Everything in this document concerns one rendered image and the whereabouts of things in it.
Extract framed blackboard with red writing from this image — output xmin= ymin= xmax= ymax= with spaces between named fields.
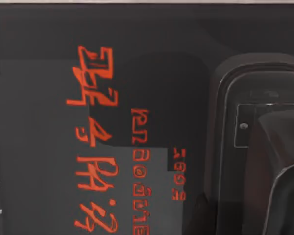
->
xmin=0 ymin=0 xmax=294 ymax=235

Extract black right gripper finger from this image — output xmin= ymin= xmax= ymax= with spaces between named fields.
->
xmin=185 ymin=192 xmax=213 ymax=235

